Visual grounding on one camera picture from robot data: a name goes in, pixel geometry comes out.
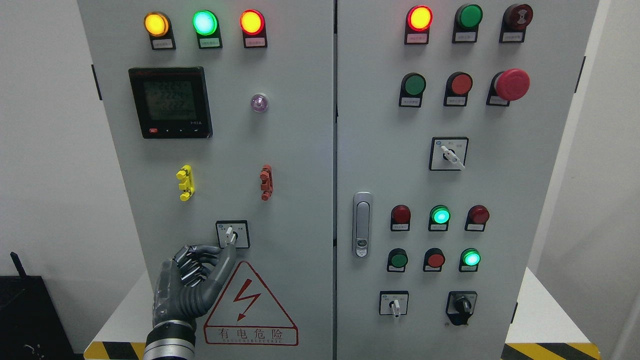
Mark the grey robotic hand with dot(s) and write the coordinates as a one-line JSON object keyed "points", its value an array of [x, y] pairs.
{"points": [[190, 282]]}

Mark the white rotary light switch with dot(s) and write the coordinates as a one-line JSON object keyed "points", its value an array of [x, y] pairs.
{"points": [[240, 230]]}

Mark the silver black robot forearm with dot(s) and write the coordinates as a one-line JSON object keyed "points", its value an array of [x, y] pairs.
{"points": [[170, 340]]}

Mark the yellow indicator light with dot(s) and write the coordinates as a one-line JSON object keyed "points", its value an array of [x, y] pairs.
{"points": [[160, 31]]}

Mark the red electric hazard sticker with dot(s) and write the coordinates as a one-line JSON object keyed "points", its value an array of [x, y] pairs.
{"points": [[247, 313]]}

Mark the yellow terminal connector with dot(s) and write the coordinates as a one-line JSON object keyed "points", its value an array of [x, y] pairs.
{"points": [[185, 182]]}

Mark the red terminal connector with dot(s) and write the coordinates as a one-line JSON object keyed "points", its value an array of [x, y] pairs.
{"points": [[267, 182]]}

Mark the black box with antenna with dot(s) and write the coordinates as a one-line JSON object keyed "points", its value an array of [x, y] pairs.
{"points": [[30, 328]]}

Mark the left grey cabinet door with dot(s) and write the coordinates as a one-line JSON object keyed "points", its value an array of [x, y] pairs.
{"points": [[291, 234]]}

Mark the grey cabinet door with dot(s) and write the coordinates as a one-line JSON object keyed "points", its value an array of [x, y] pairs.
{"points": [[291, 234], [385, 149]]}

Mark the black digital power meter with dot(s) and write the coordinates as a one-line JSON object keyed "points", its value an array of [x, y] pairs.
{"points": [[171, 102]]}

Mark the clear round lamp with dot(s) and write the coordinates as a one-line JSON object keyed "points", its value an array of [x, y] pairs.
{"points": [[259, 103]]}

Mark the white rotary selector lower right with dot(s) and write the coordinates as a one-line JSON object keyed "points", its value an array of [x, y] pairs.
{"points": [[393, 303]]}

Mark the white rotary selector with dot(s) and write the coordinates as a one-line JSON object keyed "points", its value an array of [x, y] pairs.
{"points": [[393, 303], [448, 153]]}

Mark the green push button lower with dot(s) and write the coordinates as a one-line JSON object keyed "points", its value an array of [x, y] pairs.
{"points": [[397, 260]]}

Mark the green push button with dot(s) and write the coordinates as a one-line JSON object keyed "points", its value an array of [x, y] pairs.
{"points": [[397, 260], [466, 23]]}

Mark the dark red indicator left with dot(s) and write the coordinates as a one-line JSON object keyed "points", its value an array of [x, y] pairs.
{"points": [[400, 218]]}

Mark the dark red indicator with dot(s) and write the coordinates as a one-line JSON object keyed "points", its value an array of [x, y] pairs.
{"points": [[400, 218], [477, 218]]}

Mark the red push button lower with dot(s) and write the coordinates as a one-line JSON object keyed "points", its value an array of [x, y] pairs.
{"points": [[433, 260]]}

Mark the lit green indicator middle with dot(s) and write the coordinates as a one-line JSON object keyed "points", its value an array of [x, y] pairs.
{"points": [[439, 218]]}

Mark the green indicator light top left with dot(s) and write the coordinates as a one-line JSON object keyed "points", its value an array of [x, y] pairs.
{"points": [[207, 29]]}

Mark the red indicator light top left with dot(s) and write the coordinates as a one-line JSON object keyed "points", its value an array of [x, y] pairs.
{"points": [[253, 27]]}

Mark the lit green button lower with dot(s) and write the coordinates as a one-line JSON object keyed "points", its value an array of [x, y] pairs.
{"points": [[469, 261]]}

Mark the white rotary selector upper right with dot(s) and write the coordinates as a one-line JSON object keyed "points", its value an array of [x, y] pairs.
{"points": [[448, 153]]}

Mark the dark red indicator right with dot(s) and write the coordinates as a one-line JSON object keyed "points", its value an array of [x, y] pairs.
{"points": [[477, 218]]}

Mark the green push button second row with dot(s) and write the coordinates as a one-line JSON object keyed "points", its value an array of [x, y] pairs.
{"points": [[412, 88]]}

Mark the right grey cabinet door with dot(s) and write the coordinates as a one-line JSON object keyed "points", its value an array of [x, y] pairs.
{"points": [[385, 149]]}

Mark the red push button second row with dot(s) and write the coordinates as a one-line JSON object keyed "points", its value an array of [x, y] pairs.
{"points": [[457, 88]]}

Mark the lit red indicator right door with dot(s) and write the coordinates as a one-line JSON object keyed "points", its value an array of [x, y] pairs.
{"points": [[417, 26]]}

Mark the white platform with hazard stripes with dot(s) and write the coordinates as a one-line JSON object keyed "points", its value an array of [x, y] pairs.
{"points": [[540, 330]]}

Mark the red emergency stop button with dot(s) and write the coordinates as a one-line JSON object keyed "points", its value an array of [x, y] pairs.
{"points": [[507, 86]]}

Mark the green push button top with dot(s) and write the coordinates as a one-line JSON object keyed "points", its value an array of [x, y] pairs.
{"points": [[466, 23]]}

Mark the dark red buzzer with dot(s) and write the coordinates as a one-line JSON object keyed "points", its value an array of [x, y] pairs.
{"points": [[515, 21]]}

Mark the silver door lock handle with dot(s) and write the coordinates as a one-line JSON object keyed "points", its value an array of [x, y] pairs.
{"points": [[361, 223]]}

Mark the black key selector switch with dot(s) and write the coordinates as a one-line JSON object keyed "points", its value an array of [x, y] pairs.
{"points": [[460, 306]]}

